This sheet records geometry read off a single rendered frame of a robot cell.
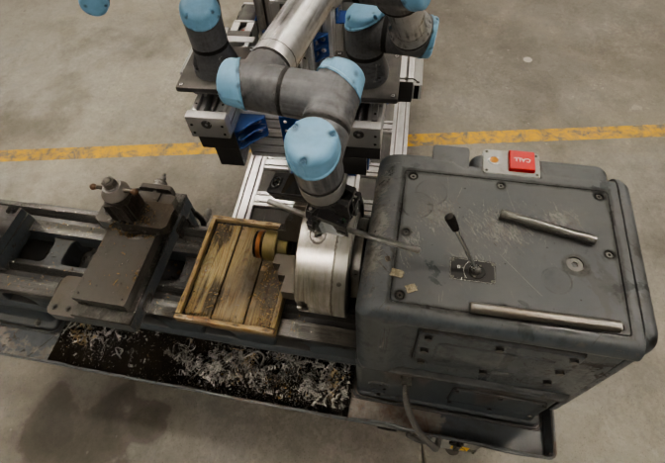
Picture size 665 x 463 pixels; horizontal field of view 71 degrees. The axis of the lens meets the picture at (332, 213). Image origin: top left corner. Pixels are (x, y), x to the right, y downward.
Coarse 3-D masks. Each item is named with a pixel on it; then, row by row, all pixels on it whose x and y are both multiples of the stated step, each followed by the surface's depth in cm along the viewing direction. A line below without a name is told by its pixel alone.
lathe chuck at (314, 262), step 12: (300, 228) 109; (300, 240) 108; (312, 240) 108; (324, 240) 107; (300, 252) 107; (312, 252) 107; (324, 252) 107; (300, 264) 108; (312, 264) 107; (324, 264) 107; (300, 276) 108; (312, 276) 108; (324, 276) 107; (300, 288) 109; (312, 288) 109; (324, 288) 108; (300, 300) 112; (312, 300) 111; (324, 300) 110; (312, 312) 117; (324, 312) 115
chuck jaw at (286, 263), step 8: (280, 256) 120; (288, 256) 120; (280, 264) 119; (288, 264) 119; (280, 272) 118; (288, 272) 118; (280, 280) 120; (288, 280) 116; (288, 288) 115; (288, 296) 116; (304, 304) 115
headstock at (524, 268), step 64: (384, 192) 112; (448, 192) 110; (512, 192) 109; (576, 192) 108; (384, 256) 101; (448, 256) 100; (512, 256) 99; (576, 256) 99; (640, 256) 98; (384, 320) 96; (448, 320) 93; (512, 320) 92; (640, 320) 90; (512, 384) 120; (576, 384) 112
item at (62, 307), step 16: (176, 208) 153; (176, 224) 151; (176, 240) 152; (160, 256) 144; (160, 272) 145; (64, 288) 141; (144, 288) 137; (48, 304) 138; (64, 304) 138; (80, 304) 135; (144, 304) 137; (64, 320) 139; (80, 320) 136; (96, 320) 133; (112, 320) 132; (128, 320) 132
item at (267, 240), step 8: (256, 232) 123; (264, 232) 124; (272, 232) 122; (256, 240) 122; (264, 240) 121; (272, 240) 121; (280, 240) 122; (256, 248) 121; (264, 248) 121; (272, 248) 120; (280, 248) 121; (288, 248) 126; (256, 256) 123; (264, 256) 122; (272, 256) 121
